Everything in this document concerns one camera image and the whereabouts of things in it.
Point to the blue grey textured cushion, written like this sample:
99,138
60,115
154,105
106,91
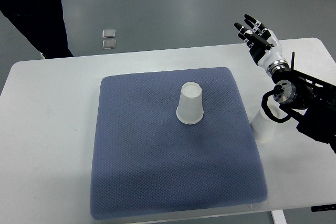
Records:
145,161

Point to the white paper cup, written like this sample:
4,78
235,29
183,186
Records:
190,107
263,127

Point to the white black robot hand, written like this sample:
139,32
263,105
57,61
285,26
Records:
264,47

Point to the person in dark clothes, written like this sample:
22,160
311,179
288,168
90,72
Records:
41,22

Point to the white paper cup on cushion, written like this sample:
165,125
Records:
190,107

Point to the black table control panel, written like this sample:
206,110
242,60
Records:
321,208

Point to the upper metal floor plate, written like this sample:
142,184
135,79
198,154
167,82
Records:
109,33

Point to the white table leg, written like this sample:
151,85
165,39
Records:
278,217

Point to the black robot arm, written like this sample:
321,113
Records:
308,100

